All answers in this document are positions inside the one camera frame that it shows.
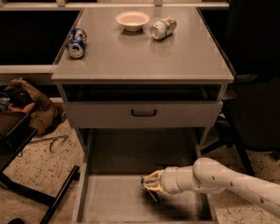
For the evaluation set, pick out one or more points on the white paper bowl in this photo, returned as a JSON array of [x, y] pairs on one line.
[[132, 21]]

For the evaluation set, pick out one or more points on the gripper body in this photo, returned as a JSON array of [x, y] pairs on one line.
[[168, 180]]

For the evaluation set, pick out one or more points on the grey metal drawer cabinet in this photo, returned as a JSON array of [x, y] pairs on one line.
[[133, 67]]

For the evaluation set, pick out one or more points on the open grey lower drawer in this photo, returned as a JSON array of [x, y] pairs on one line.
[[110, 190]]

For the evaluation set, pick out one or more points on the black office chair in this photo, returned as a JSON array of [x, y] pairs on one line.
[[251, 41]]

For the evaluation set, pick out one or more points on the brown cloth bag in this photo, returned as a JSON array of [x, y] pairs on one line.
[[45, 116]]

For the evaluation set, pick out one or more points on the closed grey upper drawer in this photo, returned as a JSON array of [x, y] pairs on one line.
[[118, 114]]

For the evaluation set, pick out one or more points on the blue pepsi can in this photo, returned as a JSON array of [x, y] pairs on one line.
[[76, 43]]

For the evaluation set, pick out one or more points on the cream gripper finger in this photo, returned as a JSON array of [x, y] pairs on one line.
[[153, 179], [157, 188]]

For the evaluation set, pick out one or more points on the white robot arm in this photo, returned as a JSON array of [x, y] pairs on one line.
[[208, 176]]

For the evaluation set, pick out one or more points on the silver soda can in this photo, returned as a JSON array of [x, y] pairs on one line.
[[163, 28]]

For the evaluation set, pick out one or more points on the black drawer handle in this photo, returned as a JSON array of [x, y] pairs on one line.
[[144, 114]]

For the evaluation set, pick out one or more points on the black side table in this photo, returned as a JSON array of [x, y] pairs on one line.
[[15, 135]]

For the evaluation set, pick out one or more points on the blue rxbar wrapper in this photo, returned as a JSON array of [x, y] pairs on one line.
[[153, 194]]

